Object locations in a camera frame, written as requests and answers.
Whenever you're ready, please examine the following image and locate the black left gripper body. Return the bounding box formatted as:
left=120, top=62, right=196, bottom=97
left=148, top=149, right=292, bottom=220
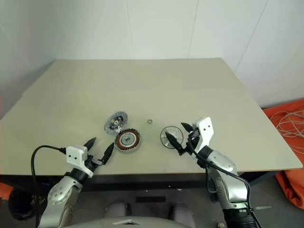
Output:
left=85, top=153, right=105, bottom=173

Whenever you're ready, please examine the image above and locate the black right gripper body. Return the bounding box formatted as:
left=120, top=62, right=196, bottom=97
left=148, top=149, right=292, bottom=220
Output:
left=178, top=128, right=200, bottom=157

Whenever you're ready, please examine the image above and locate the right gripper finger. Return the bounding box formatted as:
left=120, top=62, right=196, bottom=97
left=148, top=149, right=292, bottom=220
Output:
left=180, top=122, right=194, bottom=133
left=165, top=132, right=183, bottom=151

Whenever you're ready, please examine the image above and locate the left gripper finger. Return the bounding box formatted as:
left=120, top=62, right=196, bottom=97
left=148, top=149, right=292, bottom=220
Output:
left=100, top=142, right=115, bottom=165
left=83, top=137, right=98, bottom=155

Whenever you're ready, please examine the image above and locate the round silver cover plate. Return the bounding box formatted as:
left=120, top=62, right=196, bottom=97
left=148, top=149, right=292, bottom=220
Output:
left=160, top=125, right=185, bottom=150

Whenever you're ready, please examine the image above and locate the motor stator with copper windings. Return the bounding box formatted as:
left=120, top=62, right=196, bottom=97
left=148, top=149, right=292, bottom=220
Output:
left=114, top=128, right=144, bottom=154

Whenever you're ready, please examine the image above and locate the grey metal disc part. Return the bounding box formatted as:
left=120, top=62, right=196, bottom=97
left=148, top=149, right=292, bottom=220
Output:
left=104, top=110, right=129, bottom=135

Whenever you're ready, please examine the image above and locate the grey rounded robot knee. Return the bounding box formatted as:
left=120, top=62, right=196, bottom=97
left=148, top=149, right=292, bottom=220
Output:
left=169, top=202, right=195, bottom=228
left=105, top=201, right=131, bottom=228

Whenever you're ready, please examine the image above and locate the black rectangular floor plate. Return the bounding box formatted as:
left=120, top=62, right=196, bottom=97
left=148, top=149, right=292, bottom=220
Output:
left=135, top=196, right=167, bottom=203

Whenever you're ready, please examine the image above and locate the black bag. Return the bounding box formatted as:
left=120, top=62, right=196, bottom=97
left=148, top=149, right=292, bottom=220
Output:
left=9, top=187, right=46, bottom=220

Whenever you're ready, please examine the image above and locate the silver robot torso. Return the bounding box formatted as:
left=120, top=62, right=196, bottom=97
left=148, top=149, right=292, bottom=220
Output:
left=71, top=215, right=228, bottom=228

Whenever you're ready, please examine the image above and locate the orange cloth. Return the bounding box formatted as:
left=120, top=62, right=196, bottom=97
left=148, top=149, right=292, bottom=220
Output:
left=262, top=98, right=304, bottom=210

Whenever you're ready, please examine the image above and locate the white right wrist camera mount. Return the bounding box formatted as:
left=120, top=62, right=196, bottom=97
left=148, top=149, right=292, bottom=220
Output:
left=193, top=116, right=216, bottom=156

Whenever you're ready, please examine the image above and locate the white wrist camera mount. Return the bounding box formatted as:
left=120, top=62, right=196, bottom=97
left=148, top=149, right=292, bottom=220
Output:
left=193, top=116, right=216, bottom=156
left=65, top=145, right=95, bottom=178

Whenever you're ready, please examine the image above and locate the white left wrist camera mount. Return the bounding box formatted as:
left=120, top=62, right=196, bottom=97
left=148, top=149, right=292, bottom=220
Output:
left=65, top=145, right=95, bottom=178

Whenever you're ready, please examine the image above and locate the dark table frame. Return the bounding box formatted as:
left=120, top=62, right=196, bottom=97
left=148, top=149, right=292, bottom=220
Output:
left=0, top=171, right=280, bottom=191

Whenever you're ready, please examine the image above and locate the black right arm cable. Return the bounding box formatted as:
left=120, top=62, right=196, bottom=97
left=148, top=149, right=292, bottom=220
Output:
left=187, top=135, right=262, bottom=228

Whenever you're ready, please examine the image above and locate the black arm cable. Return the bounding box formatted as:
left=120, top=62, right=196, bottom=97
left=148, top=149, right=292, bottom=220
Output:
left=30, top=145, right=68, bottom=190
left=187, top=135, right=262, bottom=228

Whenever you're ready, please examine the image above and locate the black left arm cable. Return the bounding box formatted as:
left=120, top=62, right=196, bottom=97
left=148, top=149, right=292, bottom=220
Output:
left=30, top=145, right=68, bottom=190

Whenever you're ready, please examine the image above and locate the tangled white cord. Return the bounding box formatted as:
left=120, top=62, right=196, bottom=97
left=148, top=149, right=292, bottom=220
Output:
left=268, top=107, right=304, bottom=139

